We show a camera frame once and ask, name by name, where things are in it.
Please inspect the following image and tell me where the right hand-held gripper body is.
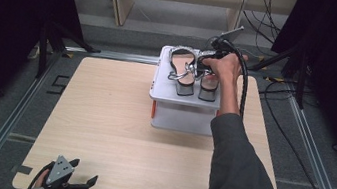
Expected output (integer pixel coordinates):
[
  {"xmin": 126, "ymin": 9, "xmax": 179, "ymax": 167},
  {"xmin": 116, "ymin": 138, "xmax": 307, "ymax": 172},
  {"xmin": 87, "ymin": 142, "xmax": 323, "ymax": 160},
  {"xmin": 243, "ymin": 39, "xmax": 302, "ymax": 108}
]
[{"xmin": 206, "ymin": 21, "xmax": 246, "ymax": 65}]

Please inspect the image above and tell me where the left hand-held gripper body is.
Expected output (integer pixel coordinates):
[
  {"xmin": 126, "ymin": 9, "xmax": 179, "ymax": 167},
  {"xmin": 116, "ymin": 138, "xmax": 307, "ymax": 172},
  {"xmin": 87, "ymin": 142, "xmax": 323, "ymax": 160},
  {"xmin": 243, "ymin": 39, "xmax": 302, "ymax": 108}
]
[{"xmin": 36, "ymin": 151, "xmax": 94, "ymax": 189}]

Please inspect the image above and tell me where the silver strap block heel sandal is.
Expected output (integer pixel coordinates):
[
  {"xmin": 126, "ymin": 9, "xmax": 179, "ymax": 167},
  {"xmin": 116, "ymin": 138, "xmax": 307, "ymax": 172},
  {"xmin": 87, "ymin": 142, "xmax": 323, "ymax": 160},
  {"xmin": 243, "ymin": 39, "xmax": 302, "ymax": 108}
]
[
  {"xmin": 190, "ymin": 47, "xmax": 225, "ymax": 104},
  {"xmin": 163, "ymin": 43, "xmax": 203, "ymax": 99}
]

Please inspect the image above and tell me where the white plastic storage box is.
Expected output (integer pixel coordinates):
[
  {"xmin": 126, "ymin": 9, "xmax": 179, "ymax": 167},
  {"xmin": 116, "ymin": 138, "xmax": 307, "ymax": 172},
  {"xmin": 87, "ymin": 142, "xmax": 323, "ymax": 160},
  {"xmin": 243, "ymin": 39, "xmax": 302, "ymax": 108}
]
[{"xmin": 143, "ymin": 42, "xmax": 231, "ymax": 138}]

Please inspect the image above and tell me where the person's right hand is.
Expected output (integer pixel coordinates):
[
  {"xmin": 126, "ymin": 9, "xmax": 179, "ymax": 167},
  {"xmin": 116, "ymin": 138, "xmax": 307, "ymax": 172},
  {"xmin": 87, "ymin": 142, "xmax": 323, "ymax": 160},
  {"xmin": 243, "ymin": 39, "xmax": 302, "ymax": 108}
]
[{"xmin": 198, "ymin": 47, "xmax": 250, "ymax": 88}]

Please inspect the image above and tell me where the black metal stand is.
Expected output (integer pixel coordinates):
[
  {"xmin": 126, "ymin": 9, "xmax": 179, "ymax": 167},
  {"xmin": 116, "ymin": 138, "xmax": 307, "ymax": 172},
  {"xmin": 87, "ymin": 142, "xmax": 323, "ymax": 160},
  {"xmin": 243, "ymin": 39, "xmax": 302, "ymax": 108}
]
[
  {"xmin": 241, "ymin": 25, "xmax": 317, "ymax": 111},
  {"xmin": 31, "ymin": 16, "xmax": 106, "ymax": 88}
]

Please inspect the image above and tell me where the left hand-held gripper cable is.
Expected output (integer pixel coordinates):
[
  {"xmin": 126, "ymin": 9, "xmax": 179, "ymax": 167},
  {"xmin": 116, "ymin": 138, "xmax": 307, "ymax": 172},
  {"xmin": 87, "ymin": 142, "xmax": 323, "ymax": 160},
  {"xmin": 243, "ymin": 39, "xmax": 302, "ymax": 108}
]
[{"xmin": 24, "ymin": 158, "xmax": 56, "ymax": 189}]

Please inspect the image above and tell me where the bundle of black cables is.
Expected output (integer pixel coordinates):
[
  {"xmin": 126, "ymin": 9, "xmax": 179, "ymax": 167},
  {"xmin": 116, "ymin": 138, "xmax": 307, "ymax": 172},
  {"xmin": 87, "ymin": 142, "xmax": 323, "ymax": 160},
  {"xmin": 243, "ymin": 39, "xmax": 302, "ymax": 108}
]
[{"xmin": 237, "ymin": 0, "xmax": 287, "ymax": 46}]

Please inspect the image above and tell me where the black floor cable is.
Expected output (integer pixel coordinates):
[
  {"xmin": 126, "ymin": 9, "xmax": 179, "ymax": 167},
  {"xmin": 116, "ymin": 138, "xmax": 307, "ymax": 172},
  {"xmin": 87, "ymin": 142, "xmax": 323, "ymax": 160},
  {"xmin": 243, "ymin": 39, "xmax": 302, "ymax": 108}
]
[{"xmin": 243, "ymin": 77, "xmax": 337, "ymax": 189}]

